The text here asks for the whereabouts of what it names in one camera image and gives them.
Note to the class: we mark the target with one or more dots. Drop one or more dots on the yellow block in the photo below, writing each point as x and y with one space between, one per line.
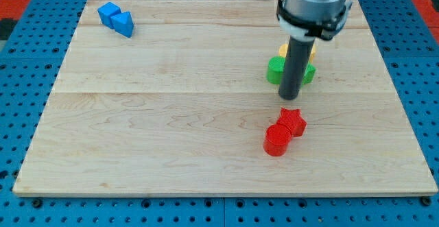
283 51

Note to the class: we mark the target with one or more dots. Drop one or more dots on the wooden board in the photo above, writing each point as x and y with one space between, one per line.
181 108

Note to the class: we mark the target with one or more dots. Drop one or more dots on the blue triangular block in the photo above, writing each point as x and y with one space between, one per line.
123 24

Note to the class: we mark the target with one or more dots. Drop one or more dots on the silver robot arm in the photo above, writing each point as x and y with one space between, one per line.
306 20

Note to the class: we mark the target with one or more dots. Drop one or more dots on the red cylinder block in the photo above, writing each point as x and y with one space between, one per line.
277 138

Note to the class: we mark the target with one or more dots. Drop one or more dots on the blue cube block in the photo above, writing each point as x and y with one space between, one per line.
106 12

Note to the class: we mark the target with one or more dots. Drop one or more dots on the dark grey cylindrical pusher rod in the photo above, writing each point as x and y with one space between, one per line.
296 60

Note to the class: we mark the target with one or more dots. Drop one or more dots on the green cylinder block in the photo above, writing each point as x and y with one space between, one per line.
275 69

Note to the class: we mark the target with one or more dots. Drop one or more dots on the red star block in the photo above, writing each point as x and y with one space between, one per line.
293 121

